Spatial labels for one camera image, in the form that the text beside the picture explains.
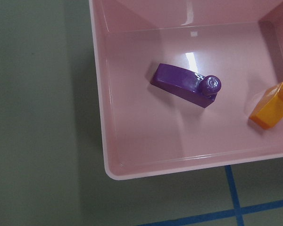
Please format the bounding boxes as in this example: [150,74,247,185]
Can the purple toy block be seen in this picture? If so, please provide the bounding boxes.
[150,64,222,108]

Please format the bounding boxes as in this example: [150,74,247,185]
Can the orange toy block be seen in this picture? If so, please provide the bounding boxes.
[249,82,283,129]

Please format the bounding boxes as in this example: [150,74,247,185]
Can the pink plastic box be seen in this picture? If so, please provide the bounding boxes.
[89,0,283,180]

